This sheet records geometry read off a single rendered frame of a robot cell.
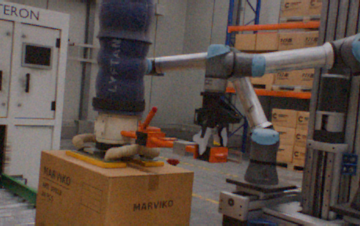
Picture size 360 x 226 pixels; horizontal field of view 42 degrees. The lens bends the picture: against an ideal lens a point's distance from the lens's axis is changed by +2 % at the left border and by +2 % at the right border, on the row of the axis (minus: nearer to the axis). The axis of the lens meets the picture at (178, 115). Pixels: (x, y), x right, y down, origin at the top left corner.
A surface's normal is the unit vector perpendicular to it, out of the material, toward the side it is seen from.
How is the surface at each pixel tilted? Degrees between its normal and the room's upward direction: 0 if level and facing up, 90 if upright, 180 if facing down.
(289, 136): 91
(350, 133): 90
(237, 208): 90
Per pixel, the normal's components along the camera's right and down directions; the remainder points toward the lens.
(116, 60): 0.04, -0.24
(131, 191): 0.63, 0.10
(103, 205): -0.77, -0.04
